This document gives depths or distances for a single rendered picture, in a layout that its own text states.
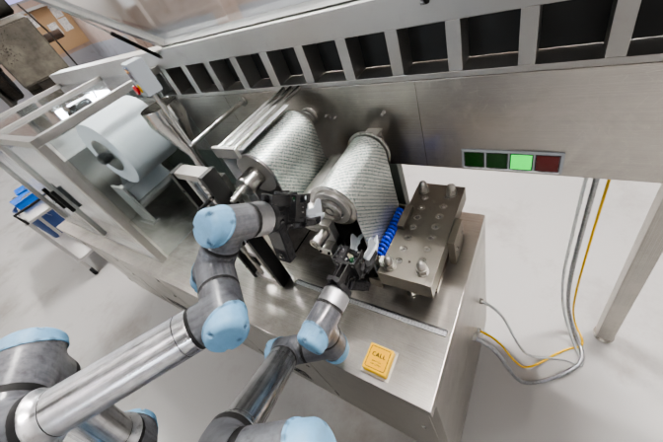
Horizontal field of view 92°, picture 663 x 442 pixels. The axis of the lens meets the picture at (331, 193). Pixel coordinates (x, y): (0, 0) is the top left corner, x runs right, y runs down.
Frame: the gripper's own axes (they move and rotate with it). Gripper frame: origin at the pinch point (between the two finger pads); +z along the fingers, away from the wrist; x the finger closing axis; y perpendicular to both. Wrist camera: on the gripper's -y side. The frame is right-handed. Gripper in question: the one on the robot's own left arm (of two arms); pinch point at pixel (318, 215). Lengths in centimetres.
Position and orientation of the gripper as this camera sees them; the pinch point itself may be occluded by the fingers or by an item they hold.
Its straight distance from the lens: 87.3
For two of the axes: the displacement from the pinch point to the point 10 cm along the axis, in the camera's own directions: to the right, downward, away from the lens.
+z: 5.6, -0.6, 8.3
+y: 0.7, -9.9, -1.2
